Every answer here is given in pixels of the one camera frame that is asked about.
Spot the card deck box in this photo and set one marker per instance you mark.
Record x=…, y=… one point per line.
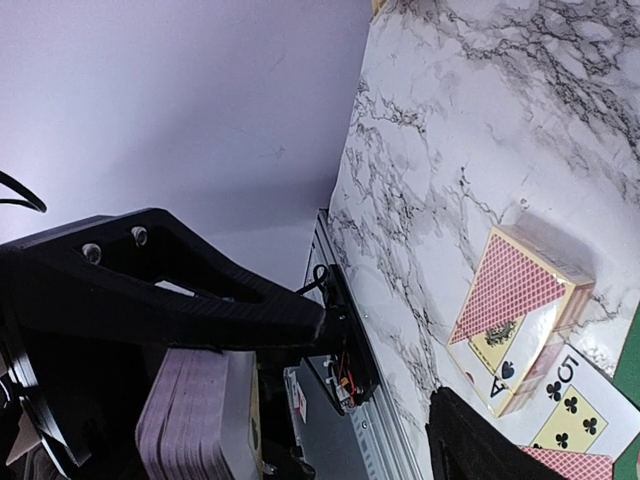
x=522, y=298

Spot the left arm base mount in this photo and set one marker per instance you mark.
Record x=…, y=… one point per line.
x=342, y=361

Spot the five of clubs card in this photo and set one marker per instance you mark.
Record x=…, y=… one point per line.
x=581, y=411

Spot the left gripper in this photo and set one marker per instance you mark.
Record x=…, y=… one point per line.
x=84, y=306

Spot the red-backed card deck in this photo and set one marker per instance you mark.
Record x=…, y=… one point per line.
x=201, y=419

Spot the woven bamboo tray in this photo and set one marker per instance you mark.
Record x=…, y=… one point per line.
x=377, y=6

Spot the red-backed card off mat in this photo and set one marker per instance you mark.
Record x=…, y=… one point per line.
x=574, y=466

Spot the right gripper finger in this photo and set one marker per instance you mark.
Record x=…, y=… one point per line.
x=463, y=445

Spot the round green poker mat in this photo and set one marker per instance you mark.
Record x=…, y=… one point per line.
x=627, y=380

